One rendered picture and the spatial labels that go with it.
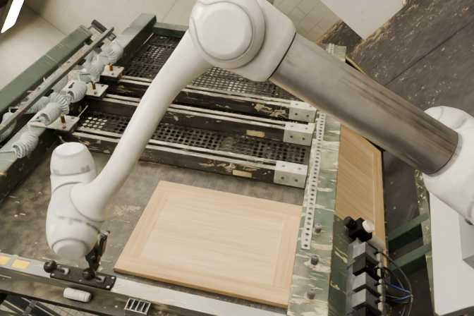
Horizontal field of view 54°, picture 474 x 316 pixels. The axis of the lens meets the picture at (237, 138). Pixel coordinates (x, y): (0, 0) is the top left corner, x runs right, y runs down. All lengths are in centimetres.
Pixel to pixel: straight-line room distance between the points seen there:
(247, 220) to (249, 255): 16
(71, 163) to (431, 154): 77
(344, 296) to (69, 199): 92
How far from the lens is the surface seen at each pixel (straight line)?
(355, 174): 260
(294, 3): 702
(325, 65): 85
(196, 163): 192
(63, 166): 115
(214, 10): 77
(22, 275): 166
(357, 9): 541
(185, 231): 168
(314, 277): 155
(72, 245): 104
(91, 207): 104
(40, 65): 297
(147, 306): 152
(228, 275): 156
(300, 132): 208
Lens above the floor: 163
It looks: 13 degrees down
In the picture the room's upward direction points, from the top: 52 degrees counter-clockwise
